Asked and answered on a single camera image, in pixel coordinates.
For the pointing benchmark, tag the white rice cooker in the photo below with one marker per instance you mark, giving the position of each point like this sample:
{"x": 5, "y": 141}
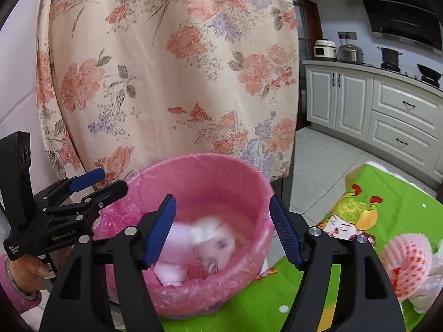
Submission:
{"x": 324, "y": 48}

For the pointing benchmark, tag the black gas stove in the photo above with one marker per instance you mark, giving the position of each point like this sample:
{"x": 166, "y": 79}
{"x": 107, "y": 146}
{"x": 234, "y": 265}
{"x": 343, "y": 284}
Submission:
{"x": 408, "y": 74}

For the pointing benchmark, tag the black wok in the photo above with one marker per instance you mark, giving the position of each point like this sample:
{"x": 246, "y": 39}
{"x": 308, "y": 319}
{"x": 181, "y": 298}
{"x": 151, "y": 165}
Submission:
{"x": 429, "y": 72}

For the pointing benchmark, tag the person's left hand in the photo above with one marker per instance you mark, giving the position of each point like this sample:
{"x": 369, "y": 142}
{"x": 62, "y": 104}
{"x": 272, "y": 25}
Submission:
{"x": 27, "y": 269}

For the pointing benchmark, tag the black cooking pot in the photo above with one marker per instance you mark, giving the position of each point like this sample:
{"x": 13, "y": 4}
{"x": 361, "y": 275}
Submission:
{"x": 390, "y": 57}

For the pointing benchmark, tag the pink-lined trash bin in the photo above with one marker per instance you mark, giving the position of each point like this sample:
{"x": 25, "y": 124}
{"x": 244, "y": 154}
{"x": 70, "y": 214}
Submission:
{"x": 214, "y": 186}

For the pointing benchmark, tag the wall outlet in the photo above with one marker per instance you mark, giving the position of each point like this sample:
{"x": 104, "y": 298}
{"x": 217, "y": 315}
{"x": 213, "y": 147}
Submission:
{"x": 347, "y": 35}

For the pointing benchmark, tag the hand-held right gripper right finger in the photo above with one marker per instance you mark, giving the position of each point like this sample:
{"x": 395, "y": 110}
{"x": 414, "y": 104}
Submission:
{"x": 287, "y": 235}

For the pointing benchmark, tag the wooden glass door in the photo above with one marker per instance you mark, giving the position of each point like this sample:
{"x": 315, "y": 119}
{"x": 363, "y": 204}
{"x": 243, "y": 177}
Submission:
{"x": 313, "y": 24}

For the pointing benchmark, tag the white base cabinets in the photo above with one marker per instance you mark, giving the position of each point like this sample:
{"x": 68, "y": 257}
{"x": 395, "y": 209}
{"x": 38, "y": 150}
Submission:
{"x": 346, "y": 96}

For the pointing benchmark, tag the black range hood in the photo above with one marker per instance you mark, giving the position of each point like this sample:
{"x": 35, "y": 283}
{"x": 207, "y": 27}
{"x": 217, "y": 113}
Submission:
{"x": 398, "y": 13}

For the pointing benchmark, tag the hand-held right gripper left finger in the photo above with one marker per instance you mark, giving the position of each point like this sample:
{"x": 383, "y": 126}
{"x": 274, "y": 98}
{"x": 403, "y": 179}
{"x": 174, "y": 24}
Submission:
{"x": 161, "y": 228}

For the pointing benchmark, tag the floral curtain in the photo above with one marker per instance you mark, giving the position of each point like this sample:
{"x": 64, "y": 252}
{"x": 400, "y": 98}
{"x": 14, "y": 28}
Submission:
{"x": 155, "y": 58}

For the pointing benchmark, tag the silver pressure cooker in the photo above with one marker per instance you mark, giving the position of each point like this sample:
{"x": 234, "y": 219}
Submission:
{"x": 350, "y": 54}

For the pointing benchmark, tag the white plastic bag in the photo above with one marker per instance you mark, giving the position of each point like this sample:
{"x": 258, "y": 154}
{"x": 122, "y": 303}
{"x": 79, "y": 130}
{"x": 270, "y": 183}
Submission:
{"x": 429, "y": 290}

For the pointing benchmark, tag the green printed tablecloth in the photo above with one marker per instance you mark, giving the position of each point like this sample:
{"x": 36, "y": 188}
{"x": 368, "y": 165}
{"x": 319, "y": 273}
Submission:
{"x": 398, "y": 193}

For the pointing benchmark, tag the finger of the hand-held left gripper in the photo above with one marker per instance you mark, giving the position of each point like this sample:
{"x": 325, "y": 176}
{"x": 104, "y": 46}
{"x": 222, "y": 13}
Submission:
{"x": 107, "y": 192}
{"x": 86, "y": 178}

